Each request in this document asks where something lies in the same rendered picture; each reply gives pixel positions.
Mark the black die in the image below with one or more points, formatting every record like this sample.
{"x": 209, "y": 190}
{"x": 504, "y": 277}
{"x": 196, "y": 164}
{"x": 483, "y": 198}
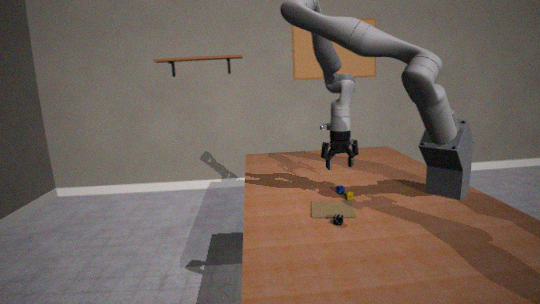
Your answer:
{"x": 338, "y": 219}

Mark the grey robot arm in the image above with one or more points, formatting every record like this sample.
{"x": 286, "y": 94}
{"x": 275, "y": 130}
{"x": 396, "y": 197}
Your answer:
{"x": 365, "y": 40}

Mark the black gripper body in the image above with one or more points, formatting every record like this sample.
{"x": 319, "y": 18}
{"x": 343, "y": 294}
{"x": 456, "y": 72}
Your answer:
{"x": 334, "y": 140}

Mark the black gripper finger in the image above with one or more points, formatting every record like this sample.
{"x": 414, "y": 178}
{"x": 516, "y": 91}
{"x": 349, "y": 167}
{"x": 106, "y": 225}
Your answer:
{"x": 330, "y": 154}
{"x": 352, "y": 153}

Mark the tan flat mat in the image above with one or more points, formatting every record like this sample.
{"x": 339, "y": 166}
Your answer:
{"x": 328, "y": 209}

